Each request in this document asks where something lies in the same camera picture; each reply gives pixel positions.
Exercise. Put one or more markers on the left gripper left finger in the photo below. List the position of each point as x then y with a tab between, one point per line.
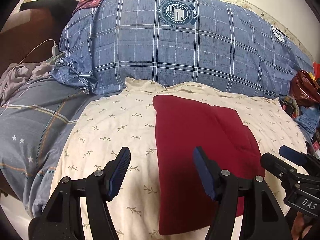
62	219

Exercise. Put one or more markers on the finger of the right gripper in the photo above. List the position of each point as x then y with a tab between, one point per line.
306	161

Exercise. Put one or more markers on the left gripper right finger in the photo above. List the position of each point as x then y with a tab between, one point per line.
262	217

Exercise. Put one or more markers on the red knit sweater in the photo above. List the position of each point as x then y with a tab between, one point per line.
187	133

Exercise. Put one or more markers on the right hand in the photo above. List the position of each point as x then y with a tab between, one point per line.
303	230

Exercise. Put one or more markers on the light blue denim garment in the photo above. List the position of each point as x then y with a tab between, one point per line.
308	121

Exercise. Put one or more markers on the black box with red label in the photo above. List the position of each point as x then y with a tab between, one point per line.
290	106

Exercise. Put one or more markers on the dark red plastic bag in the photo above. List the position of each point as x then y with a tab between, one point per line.
304	89

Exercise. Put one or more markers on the grey plaid bed sheet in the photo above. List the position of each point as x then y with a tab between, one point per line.
35	125

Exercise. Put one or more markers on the cream leaf-print pillow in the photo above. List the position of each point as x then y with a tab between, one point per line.
128	119

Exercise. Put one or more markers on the white charger plug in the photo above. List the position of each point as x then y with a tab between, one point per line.
55	50

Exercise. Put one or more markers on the brown wooden headboard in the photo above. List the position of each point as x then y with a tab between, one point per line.
29	35

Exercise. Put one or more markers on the blue plaid quilt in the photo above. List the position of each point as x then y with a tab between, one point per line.
214	43

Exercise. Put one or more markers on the black cloth on headboard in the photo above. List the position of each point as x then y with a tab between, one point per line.
56	7

